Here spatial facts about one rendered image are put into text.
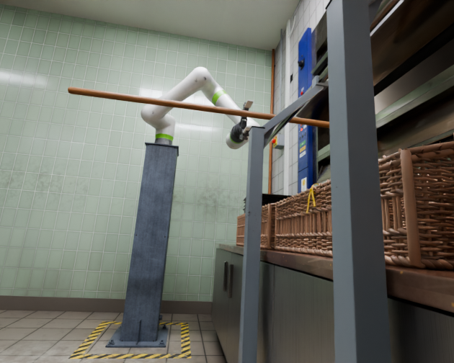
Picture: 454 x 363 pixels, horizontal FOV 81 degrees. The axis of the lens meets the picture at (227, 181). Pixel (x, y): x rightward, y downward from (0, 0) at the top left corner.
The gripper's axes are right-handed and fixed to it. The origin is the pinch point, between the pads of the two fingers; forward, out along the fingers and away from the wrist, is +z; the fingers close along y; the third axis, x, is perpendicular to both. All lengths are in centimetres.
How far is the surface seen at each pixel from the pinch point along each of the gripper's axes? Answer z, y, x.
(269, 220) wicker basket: 26, 51, -2
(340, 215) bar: 85, 56, 9
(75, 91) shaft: 2, 1, 77
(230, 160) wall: -123, -15, -14
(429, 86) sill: 45, 3, -52
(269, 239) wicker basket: 26, 58, -3
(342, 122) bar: 86, 44, 9
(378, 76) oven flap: 20, -17, -54
